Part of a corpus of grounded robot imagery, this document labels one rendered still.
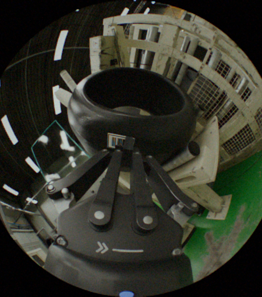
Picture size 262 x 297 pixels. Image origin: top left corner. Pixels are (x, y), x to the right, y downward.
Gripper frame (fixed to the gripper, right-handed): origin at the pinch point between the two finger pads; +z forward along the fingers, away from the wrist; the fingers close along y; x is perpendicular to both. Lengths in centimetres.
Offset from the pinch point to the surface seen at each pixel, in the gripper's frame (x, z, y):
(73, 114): 4.3, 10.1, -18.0
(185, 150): -0.2, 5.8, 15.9
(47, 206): -789, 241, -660
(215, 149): 2.2, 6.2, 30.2
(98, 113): 5.4, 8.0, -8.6
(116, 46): 62, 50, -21
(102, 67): 42, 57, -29
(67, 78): 57, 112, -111
